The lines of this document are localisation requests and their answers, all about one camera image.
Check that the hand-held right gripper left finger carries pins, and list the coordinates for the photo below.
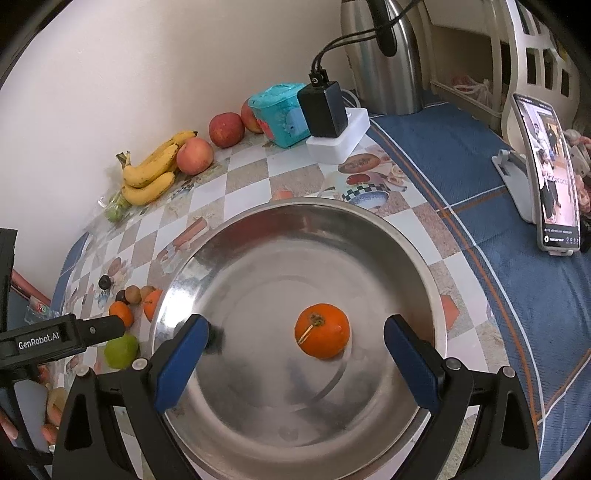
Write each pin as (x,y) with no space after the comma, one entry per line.
(180,360)

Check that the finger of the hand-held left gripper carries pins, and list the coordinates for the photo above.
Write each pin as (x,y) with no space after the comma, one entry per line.
(104,328)

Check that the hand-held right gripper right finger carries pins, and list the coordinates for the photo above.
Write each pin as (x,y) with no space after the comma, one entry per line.
(411,364)

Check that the orange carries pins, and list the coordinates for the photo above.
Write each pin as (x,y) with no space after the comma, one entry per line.
(323,332)
(122,314)
(152,305)

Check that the green round fruit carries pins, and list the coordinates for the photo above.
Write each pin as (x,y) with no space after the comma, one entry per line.
(121,351)

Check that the stainless steel basin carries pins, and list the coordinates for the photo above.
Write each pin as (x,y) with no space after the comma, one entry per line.
(258,277)

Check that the clear bag of green fruits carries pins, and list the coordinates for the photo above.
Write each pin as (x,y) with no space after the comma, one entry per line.
(115,210)

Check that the person's left hand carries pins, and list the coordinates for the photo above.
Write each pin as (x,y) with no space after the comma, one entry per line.
(54,404)

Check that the glass mug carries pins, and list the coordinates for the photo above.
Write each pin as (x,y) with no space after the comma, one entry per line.
(41,310)

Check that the dark purple fruit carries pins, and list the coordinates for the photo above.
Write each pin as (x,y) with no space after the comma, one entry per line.
(105,282)

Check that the red wooden bar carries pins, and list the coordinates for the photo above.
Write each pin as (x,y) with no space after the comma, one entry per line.
(27,284)

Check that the bunch of yellow bananas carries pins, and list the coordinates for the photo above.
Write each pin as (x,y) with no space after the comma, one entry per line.
(147,177)

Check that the blue tablecloth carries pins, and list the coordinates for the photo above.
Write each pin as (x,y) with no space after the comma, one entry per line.
(485,194)

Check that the checkered printed tablecloth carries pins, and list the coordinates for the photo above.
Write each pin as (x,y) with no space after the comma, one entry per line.
(240,180)

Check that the red apple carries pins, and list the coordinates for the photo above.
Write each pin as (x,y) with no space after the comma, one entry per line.
(195,157)
(226,130)
(249,117)

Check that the white phone stand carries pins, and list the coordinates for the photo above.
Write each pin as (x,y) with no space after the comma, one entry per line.
(515,184)

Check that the white power strip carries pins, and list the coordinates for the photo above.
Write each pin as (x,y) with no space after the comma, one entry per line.
(344,141)

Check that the smartphone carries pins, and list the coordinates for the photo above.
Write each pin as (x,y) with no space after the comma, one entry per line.
(551,175)

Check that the pink patterned cloth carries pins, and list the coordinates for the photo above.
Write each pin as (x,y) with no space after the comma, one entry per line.
(582,184)

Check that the teal plastic box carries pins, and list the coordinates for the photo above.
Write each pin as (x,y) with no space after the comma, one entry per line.
(277,120)

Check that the black power adapter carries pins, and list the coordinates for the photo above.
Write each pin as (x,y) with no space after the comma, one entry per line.
(323,110)

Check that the white plastic bag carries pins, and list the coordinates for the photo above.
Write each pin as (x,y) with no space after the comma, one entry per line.
(473,90)

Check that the stainless steel kettle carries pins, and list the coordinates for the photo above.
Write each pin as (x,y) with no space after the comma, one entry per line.
(392,83)

